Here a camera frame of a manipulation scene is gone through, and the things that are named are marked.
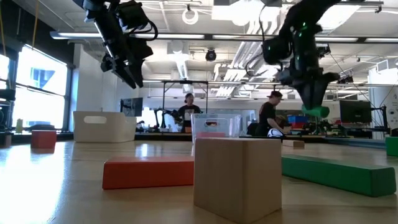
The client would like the long green block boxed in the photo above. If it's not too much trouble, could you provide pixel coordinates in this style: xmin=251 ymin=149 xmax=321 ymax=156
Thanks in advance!
xmin=281 ymin=155 xmax=397 ymax=198

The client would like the green cylinder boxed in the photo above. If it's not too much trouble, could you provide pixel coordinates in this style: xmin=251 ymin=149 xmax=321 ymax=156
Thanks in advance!
xmin=301 ymin=105 xmax=330 ymax=118

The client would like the black monitor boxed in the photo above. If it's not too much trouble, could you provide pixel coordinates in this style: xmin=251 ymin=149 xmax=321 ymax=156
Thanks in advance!
xmin=120 ymin=97 xmax=144 ymax=118
xmin=339 ymin=99 xmax=373 ymax=124

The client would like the short green block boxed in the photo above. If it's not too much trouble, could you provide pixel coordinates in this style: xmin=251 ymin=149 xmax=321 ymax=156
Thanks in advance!
xmin=384 ymin=136 xmax=398 ymax=157

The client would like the black and white ball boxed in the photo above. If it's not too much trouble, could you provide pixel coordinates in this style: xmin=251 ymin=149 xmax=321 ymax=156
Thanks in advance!
xmin=267 ymin=128 xmax=284 ymax=139

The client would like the overhead light bar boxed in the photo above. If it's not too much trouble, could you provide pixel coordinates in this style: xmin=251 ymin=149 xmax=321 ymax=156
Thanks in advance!
xmin=49 ymin=30 xmax=398 ymax=44

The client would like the black gantry frame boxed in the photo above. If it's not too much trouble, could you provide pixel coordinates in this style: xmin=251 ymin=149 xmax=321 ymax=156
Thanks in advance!
xmin=272 ymin=82 xmax=320 ymax=134
xmin=161 ymin=80 xmax=209 ymax=131

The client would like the cream plastic bin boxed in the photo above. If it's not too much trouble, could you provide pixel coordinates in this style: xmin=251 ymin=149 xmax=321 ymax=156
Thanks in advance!
xmin=73 ymin=111 xmax=137 ymax=143

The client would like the white cable ring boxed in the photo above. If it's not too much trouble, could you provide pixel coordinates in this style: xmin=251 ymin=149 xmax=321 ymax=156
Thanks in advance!
xmin=182 ymin=7 xmax=200 ymax=26

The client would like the black table frame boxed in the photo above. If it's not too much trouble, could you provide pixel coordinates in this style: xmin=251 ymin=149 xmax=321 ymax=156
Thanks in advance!
xmin=0 ymin=130 xmax=386 ymax=144

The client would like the blue crate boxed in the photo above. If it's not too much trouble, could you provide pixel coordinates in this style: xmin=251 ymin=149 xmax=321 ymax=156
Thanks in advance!
xmin=287 ymin=115 xmax=307 ymax=124

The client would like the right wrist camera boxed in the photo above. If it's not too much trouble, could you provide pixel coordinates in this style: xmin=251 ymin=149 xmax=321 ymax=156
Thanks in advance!
xmin=262 ymin=37 xmax=293 ymax=66

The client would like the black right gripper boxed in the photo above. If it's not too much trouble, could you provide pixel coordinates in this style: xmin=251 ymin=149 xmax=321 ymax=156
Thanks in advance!
xmin=276 ymin=46 xmax=340 ymax=108

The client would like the clear plastic bin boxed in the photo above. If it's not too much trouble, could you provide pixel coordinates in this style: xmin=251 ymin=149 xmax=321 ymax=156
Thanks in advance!
xmin=190 ymin=113 xmax=243 ymax=144

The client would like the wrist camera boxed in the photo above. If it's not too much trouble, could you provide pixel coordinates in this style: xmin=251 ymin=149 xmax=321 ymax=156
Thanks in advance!
xmin=116 ymin=0 xmax=150 ymax=30
xmin=262 ymin=37 xmax=293 ymax=66

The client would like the person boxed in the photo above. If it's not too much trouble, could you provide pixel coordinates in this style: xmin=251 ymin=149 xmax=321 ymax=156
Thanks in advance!
xmin=257 ymin=90 xmax=292 ymax=137
xmin=177 ymin=92 xmax=202 ymax=133

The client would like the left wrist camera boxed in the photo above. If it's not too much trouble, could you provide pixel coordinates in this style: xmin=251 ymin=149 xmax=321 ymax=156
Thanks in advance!
xmin=116 ymin=0 xmax=150 ymax=30

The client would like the tall natural wood block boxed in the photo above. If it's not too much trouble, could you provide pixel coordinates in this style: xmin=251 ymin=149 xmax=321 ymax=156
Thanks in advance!
xmin=193 ymin=138 xmax=282 ymax=224

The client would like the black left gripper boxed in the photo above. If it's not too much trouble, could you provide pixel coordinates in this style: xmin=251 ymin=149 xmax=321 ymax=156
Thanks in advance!
xmin=93 ymin=14 xmax=154 ymax=90

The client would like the black bag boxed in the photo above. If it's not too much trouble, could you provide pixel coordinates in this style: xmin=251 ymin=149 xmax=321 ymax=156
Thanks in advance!
xmin=247 ymin=121 xmax=259 ymax=137

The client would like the small natural wood block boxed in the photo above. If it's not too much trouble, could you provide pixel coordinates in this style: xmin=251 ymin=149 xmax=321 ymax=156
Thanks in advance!
xmin=282 ymin=139 xmax=305 ymax=149

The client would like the dark grey box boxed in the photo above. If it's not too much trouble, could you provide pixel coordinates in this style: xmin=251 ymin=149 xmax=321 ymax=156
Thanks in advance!
xmin=0 ymin=132 xmax=13 ymax=149

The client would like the long red block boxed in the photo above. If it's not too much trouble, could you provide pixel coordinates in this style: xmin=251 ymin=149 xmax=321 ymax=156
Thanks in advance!
xmin=102 ymin=157 xmax=195 ymax=190

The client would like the blue-grey bar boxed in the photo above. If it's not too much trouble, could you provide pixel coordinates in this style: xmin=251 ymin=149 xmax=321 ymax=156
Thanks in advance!
xmin=325 ymin=136 xmax=386 ymax=149

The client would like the red cube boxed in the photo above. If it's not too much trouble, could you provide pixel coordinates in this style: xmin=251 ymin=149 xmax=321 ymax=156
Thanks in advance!
xmin=30 ymin=129 xmax=57 ymax=149
xmin=195 ymin=131 xmax=227 ymax=139

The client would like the large bright window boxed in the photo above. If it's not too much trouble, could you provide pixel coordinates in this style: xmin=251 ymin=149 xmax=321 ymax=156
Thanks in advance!
xmin=0 ymin=45 xmax=68 ymax=130

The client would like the black equipment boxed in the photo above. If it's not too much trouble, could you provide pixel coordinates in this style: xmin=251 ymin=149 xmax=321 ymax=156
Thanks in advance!
xmin=0 ymin=76 xmax=16 ymax=133

